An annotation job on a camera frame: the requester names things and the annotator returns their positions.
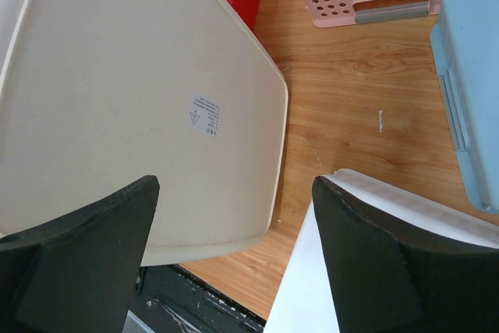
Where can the large cream basket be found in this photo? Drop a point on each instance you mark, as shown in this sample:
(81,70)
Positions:
(96,94)

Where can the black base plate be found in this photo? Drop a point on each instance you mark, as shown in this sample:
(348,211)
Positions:
(171,299)

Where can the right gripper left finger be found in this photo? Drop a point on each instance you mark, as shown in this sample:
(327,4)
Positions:
(77,273)

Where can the small cream basket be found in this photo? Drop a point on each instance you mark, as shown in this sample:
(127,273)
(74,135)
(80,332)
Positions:
(304,303)

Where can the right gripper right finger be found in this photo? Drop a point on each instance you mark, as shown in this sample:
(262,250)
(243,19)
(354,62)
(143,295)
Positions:
(387,275)

